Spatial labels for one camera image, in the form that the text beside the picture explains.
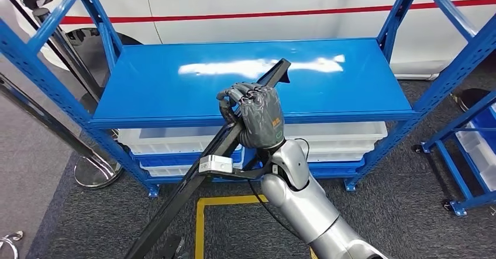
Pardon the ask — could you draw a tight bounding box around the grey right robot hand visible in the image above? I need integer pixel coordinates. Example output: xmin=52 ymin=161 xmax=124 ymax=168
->
xmin=216 ymin=82 xmax=285 ymax=150

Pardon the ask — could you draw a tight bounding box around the long black plastic part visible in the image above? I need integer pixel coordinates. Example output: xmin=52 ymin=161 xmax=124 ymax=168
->
xmin=123 ymin=58 xmax=292 ymax=259

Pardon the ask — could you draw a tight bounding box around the blue steel shelf rack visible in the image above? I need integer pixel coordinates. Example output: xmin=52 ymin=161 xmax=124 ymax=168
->
xmin=0 ymin=0 xmax=496 ymax=199

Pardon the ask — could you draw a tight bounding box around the blue shelf rack on casters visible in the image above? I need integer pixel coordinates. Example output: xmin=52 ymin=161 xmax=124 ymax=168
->
xmin=412 ymin=91 xmax=496 ymax=217

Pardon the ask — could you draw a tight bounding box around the white plastic bin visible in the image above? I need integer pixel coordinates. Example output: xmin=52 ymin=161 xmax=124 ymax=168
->
xmin=117 ymin=125 xmax=246 ymax=156
xmin=455 ymin=122 xmax=496 ymax=193
xmin=283 ymin=122 xmax=388 ymax=145
xmin=139 ymin=163 xmax=204 ymax=178
xmin=304 ymin=141 xmax=376 ymax=164

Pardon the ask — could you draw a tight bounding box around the white car with red stripe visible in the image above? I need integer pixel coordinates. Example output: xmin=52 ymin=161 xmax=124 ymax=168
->
xmin=0 ymin=0 xmax=496 ymax=81

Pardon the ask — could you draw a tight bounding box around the yellow floor tape square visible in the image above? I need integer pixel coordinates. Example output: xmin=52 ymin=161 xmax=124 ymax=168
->
xmin=195 ymin=194 xmax=319 ymax=259

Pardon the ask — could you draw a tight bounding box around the black robot foot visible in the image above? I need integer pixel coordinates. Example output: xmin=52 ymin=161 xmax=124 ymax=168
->
xmin=159 ymin=234 xmax=188 ymax=259

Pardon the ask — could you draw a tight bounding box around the dark round floor base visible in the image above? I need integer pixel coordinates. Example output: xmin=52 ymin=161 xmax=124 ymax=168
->
xmin=457 ymin=88 xmax=492 ymax=113

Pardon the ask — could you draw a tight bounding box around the chrome hook fitting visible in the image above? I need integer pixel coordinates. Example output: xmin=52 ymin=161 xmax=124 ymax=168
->
xmin=0 ymin=230 xmax=25 ymax=259

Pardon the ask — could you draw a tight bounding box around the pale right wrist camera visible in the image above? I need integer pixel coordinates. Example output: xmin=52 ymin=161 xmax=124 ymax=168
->
xmin=198 ymin=154 xmax=273 ymax=181

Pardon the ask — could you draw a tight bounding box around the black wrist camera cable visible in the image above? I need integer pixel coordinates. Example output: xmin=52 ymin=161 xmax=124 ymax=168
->
xmin=247 ymin=179 xmax=309 ymax=243

